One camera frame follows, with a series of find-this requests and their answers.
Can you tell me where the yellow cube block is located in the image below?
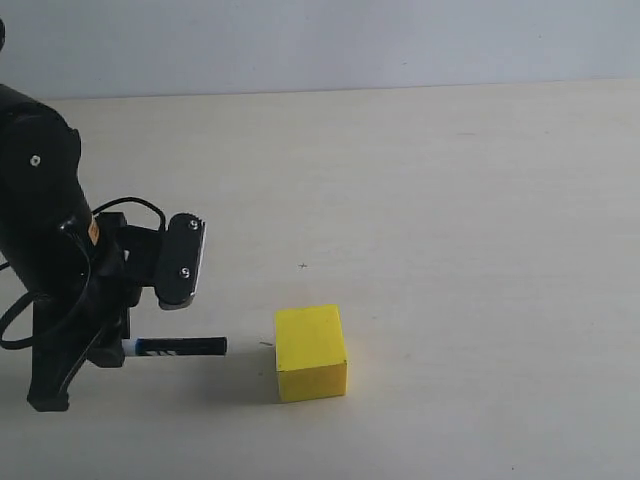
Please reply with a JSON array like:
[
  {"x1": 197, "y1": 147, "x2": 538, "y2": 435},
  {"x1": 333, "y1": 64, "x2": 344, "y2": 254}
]
[{"x1": 274, "y1": 305, "x2": 348, "y2": 403}]

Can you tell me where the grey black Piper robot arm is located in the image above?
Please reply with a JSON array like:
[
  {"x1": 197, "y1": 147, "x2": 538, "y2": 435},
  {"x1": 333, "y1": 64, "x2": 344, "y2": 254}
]
[{"x1": 1, "y1": 85, "x2": 142, "y2": 412}]

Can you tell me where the black and white whiteboard marker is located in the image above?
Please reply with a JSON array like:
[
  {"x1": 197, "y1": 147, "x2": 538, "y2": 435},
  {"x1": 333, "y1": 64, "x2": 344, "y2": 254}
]
[{"x1": 122, "y1": 337, "x2": 228, "y2": 357}]

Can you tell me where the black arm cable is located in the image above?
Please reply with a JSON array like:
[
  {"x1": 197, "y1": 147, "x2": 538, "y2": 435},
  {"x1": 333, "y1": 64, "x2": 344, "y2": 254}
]
[{"x1": 0, "y1": 197, "x2": 169, "y2": 396}]

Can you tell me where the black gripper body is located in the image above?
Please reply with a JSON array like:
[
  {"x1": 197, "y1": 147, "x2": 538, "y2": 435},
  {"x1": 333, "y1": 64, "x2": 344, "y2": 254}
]
[{"x1": 27, "y1": 212, "x2": 141, "y2": 412}]

